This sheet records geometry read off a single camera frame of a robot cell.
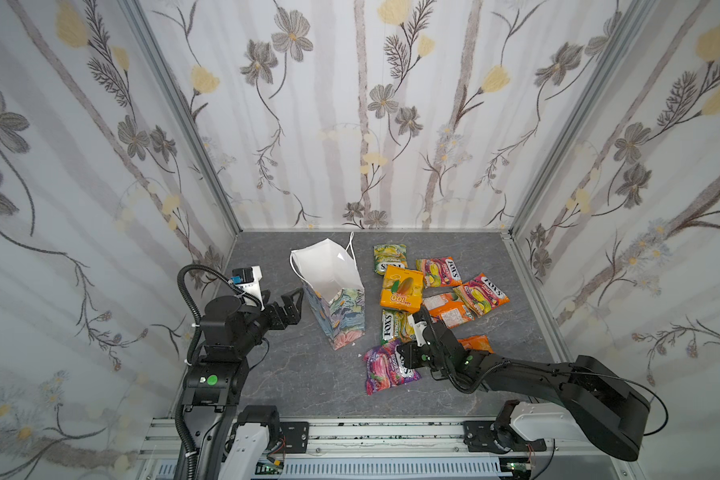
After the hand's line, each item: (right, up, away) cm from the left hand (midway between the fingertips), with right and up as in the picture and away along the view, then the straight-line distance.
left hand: (284, 282), depth 67 cm
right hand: (+25, -18, +16) cm, 35 cm away
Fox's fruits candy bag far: (+45, +1, +37) cm, 58 cm away
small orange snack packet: (+52, -20, +21) cm, 60 cm away
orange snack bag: (+45, -11, +28) cm, 54 cm away
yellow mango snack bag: (+31, -5, +31) cm, 44 cm away
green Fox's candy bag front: (+28, -15, +25) cm, 41 cm away
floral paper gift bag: (+7, -1, +31) cm, 32 cm away
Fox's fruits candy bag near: (+58, -7, +31) cm, 66 cm away
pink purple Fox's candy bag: (+24, -25, +15) cm, 38 cm away
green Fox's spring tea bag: (+28, +7, +42) cm, 51 cm away
